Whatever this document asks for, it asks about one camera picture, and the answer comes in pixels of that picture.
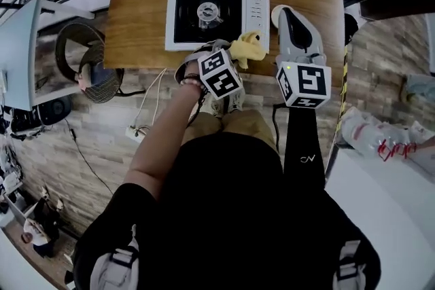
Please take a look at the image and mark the white cable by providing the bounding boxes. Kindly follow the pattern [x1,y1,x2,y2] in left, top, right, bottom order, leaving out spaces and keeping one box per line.
[133,67,169,129]

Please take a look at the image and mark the yellow black hazard tape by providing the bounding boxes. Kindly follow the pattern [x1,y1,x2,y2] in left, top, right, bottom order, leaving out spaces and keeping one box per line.
[334,43,349,147]

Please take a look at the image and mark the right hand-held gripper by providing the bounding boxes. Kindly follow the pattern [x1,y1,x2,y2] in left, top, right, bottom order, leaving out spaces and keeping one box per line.
[274,6,332,109]

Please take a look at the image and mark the person's left forearm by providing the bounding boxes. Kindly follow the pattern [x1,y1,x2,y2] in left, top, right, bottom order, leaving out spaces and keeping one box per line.
[128,79,207,203]

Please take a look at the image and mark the clear plastic bag pile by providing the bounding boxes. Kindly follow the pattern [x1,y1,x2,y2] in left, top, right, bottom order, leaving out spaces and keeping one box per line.
[338,106,435,162]

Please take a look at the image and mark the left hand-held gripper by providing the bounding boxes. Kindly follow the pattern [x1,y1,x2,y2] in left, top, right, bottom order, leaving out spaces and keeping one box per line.
[175,39,245,100]

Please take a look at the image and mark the person's khaki trousers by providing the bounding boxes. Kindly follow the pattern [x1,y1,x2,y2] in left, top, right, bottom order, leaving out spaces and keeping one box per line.
[181,109,280,156]

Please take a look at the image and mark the person's light sneaker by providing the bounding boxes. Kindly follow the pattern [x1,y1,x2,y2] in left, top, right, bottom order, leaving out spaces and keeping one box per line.
[203,94,226,120]
[225,90,246,113]

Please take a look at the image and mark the black chair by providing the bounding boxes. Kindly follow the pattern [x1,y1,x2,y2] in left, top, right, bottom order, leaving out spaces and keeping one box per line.
[343,12,360,46]

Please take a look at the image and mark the grey backpack strap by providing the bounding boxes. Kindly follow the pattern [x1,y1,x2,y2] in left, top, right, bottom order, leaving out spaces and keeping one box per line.
[332,239,366,290]
[89,223,140,290]

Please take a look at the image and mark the person's right forearm black sleeve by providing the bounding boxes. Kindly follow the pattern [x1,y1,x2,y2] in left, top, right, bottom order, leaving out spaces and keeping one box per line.
[283,106,326,189]

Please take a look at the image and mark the white round cup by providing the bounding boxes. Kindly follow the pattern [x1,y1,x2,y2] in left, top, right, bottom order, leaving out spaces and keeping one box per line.
[271,4,290,28]

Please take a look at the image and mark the person's black shirt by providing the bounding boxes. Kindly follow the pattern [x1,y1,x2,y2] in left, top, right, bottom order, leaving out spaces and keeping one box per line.
[72,131,382,290]

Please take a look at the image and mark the thin black floor cable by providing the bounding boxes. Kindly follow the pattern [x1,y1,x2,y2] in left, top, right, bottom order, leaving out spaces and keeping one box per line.
[63,117,115,195]

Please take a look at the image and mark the beaded bracelet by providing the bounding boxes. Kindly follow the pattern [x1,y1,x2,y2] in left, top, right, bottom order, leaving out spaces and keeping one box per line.
[179,74,209,94]

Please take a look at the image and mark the white power strip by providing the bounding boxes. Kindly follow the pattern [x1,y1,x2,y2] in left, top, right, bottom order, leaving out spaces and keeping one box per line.
[124,125,151,144]

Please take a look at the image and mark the white table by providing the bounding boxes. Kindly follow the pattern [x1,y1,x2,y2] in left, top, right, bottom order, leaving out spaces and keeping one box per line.
[324,145,435,290]

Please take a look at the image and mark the yellow cloth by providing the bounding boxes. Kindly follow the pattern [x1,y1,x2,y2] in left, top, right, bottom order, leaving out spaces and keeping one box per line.
[228,29,268,71]

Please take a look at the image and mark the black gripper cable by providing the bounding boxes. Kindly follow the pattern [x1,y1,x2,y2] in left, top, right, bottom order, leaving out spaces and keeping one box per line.
[271,103,290,154]

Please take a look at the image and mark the black floor fan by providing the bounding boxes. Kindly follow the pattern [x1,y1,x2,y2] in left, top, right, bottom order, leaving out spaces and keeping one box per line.
[55,21,125,103]

